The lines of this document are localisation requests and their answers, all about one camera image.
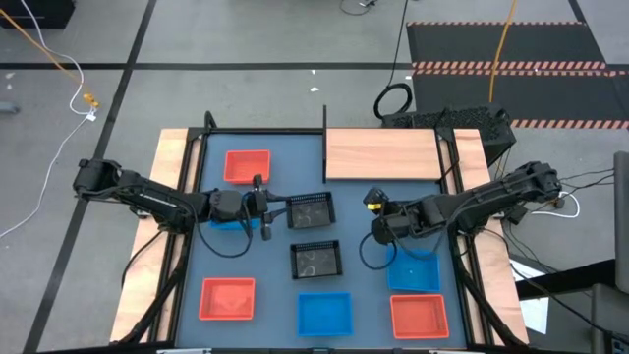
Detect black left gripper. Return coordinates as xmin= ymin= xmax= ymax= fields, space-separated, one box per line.
xmin=241 ymin=172 xmax=291 ymax=242

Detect black plastic basket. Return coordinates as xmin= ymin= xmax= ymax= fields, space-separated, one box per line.
xmin=284 ymin=191 xmax=337 ymax=230
xmin=289 ymin=239 xmax=344 ymax=280

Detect orange plastic basket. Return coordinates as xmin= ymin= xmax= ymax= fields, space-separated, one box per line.
xmin=223 ymin=149 xmax=272 ymax=186
xmin=389 ymin=293 xmax=451 ymax=340
xmin=198 ymin=277 xmax=257 ymax=322

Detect blue plastic basket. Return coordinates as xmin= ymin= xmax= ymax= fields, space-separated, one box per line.
xmin=209 ymin=218 xmax=261 ymax=232
xmin=385 ymin=244 xmax=442 ymax=294
xmin=296 ymin=291 xmax=355 ymax=338

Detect wooden shelf board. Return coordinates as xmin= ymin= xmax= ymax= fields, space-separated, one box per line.
xmin=325 ymin=127 xmax=443 ymax=182

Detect wooden table side panel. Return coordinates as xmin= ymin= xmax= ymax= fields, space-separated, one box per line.
xmin=451 ymin=128 xmax=531 ymax=345
xmin=110 ymin=128 xmax=202 ymax=344

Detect black perforated computer tower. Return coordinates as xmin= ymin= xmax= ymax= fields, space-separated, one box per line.
xmin=381 ymin=104 xmax=518 ymax=167

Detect black mat striped edges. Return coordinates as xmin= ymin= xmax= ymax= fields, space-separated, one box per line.
xmin=411 ymin=68 xmax=629 ymax=130
xmin=406 ymin=21 xmax=610 ymax=71

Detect white paper sheet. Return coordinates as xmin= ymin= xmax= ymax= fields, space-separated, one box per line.
xmin=510 ymin=260 xmax=550 ymax=335

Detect black cabinet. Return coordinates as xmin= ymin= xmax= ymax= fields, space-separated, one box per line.
xmin=0 ymin=0 xmax=78 ymax=30

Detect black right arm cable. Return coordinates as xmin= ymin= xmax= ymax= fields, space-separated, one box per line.
xmin=358 ymin=229 xmax=439 ymax=271

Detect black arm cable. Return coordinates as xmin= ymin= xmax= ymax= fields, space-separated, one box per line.
xmin=194 ymin=189 xmax=255 ymax=260
xmin=358 ymin=229 xmax=439 ymax=271

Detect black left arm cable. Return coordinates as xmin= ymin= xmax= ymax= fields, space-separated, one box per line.
xmin=194 ymin=189 xmax=255 ymax=260

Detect black table frame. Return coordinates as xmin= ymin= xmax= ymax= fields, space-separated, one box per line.
xmin=117 ymin=110 xmax=531 ymax=354

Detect black coiled floor cable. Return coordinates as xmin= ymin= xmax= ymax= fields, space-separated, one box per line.
xmin=372 ymin=0 xmax=415 ymax=121

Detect yellow cable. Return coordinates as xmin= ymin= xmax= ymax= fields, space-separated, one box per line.
xmin=487 ymin=0 xmax=518 ymax=103

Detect thin black floor cable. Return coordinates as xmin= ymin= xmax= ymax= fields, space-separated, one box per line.
xmin=338 ymin=0 xmax=379 ymax=16

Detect white looped cable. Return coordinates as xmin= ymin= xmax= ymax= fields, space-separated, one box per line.
xmin=530 ymin=190 xmax=581 ymax=220

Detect white cable with adaptor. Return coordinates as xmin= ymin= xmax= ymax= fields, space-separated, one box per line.
xmin=0 ymin=0 xmax=99 ymax=240

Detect orange extension cable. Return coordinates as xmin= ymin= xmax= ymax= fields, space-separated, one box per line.
xmin=0 ymin=8 xmax=101 ymax=108

